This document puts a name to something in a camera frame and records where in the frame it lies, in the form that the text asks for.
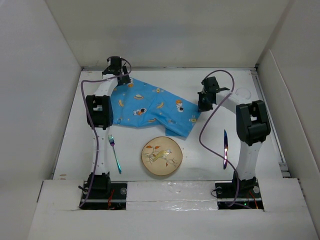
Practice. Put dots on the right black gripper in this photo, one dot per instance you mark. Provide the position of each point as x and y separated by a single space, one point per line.
201 107

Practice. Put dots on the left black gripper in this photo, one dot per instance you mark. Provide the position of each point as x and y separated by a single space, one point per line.
125 80

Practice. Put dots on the blue space-print cloth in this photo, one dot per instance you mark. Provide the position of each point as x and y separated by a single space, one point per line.
140 105

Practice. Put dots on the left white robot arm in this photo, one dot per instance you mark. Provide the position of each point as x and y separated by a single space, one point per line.
99 109

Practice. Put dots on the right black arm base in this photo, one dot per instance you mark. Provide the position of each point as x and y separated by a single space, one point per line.
231 195

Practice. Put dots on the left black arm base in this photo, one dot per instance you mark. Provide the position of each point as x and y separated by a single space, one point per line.
100 193

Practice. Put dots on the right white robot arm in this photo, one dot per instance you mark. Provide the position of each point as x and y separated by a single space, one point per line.
252 122

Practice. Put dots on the clear drinking glass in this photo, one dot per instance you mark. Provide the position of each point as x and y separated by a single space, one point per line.
243 93

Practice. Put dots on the iridescent knife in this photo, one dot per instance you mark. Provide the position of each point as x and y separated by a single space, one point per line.
225 149

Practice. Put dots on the iridescent fork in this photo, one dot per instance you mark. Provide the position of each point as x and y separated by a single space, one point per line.
112 144

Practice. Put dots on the round bird-pattern plate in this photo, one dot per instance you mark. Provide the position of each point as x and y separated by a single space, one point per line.
161 156

